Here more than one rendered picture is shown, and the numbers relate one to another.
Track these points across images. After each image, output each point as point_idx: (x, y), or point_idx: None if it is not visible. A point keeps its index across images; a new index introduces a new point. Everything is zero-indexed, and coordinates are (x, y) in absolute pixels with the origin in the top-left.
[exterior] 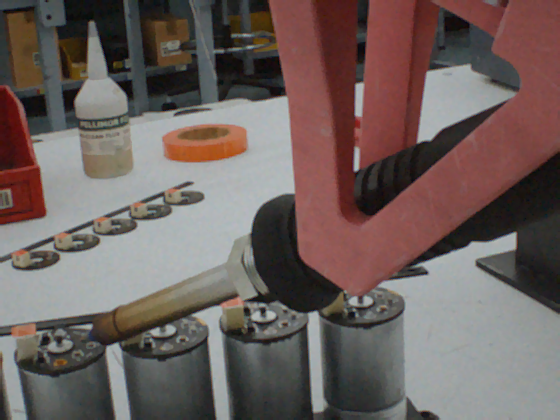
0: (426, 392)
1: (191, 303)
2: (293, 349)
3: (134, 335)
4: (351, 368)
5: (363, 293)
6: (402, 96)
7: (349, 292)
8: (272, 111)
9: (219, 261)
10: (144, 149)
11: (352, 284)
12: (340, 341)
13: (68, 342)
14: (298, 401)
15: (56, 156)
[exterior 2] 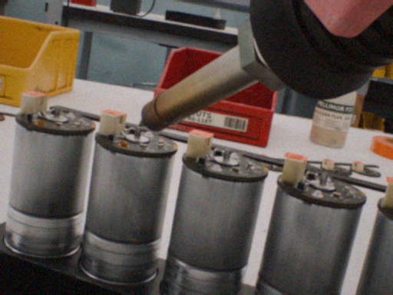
0: None
1: (208, 79)
2: (333, 221)
3: (167, 118)
4: (387, 270)
5: (341, 25)
6: None
7: (325, 23)
8: None
9: (363, 210)
10: (358, 142)
11: (330, 7)
12: (385, 236)
13: (145, 138)
14: (321, 279)
15: (298, 126)
